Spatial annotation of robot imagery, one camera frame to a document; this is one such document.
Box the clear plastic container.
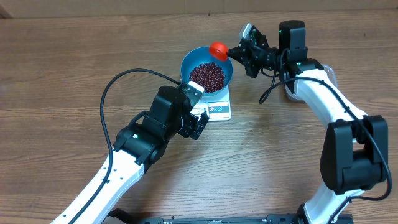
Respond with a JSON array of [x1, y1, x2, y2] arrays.
[[285, 64, 338, 102]]

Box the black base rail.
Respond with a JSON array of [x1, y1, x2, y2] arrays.
[[102, 207, 354, 224]]

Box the red beans in bowl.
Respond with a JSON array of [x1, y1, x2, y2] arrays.
[[189, 62, 226, 93]]

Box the red measuring scoop blue handle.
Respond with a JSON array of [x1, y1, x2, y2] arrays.
[[209, 41, 229, 61]]

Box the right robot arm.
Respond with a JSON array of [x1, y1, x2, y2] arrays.
[[227, 20, 392, 223]]

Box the blue bowl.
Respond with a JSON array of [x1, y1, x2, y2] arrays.
[[180, 46, 234, 97]]

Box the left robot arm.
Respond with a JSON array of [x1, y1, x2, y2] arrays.
[[54, 82, 208, 223]]

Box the white kitchen scale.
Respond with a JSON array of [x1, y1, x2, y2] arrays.
[[191, 86, 232, 122]]

